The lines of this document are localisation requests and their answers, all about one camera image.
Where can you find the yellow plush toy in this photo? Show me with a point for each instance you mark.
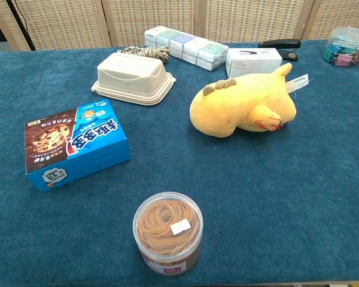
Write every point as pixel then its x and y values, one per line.
pixel 227 107

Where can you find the dark blue tablecloth-covered table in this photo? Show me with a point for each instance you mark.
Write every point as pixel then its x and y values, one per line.
pixel 257 194

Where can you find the beige lidded lunch container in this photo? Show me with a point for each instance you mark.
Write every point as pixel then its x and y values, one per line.
pixel 131 77

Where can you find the clear jar of rubber bands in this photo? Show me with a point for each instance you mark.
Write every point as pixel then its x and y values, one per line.
pixel 167 233

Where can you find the blue chocolate cookie box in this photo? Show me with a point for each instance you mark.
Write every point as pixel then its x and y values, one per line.
pixel 86 149

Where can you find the white tissue pack row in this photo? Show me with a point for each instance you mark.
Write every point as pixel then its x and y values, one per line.
pixel 182 45

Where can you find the white stapler carton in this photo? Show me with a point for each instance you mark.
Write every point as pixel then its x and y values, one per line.
pixel 254 61

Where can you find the woven wooden folding screen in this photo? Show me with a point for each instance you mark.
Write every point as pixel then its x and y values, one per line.
pixel 155 18

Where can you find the black stapler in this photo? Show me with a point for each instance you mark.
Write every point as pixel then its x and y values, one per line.
pixel 279 44

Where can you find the clear jar of binder clips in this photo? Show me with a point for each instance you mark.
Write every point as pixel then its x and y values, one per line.
pixel 347 48

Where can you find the black tripod stand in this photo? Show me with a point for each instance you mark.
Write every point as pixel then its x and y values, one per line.
pixel 19 22

